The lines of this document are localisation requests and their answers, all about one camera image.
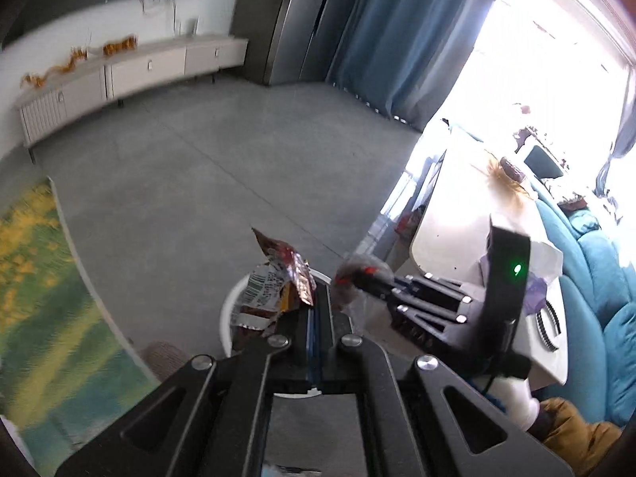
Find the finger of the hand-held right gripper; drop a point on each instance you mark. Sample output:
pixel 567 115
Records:
pixel 422 288
pixel 427 320

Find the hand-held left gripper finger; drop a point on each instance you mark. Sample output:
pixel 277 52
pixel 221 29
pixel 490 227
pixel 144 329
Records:
pixel 324 348
pixel 312 345

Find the clear plastic wrapper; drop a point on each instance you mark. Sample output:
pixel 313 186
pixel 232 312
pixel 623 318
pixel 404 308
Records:
pixel 360 310

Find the brown snack wrapper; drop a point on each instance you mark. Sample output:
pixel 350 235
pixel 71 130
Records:
pixel 278 278

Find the white round trash bin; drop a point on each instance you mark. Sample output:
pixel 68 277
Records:
pixel 229 315

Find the white coffee table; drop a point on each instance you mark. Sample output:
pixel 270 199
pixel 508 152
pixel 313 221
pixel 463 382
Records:
pixel 457 228

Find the teal sofa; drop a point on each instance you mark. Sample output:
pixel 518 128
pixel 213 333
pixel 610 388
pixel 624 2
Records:
pixel 596 288

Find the brown fluffy item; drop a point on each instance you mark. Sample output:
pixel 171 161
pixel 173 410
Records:
pixel 507 179

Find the black boxy object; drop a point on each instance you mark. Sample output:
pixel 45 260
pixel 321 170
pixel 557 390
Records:
pixel 544 163

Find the brown round stool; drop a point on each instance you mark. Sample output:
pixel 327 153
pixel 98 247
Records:
pixel 166 360

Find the person's mustard trouser leg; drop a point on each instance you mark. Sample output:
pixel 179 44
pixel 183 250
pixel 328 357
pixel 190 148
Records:
pixel 576 437

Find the blue curtain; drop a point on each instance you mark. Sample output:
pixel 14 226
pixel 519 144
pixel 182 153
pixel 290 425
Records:
pixel 412 35

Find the green yellow patterned rug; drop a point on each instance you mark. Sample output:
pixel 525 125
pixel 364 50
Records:
pixel 44 318

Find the dark grey refrigerator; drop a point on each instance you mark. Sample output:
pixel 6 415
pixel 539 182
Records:
pixel 293 15

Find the long white TV cabinet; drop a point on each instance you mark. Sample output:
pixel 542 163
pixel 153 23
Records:
pixel 139 72

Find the golden tiger ornament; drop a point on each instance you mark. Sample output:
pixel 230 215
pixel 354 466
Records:
pixel 119 45

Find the golden dragon ornament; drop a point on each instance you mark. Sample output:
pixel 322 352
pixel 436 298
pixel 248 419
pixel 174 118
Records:
pixel 54 70

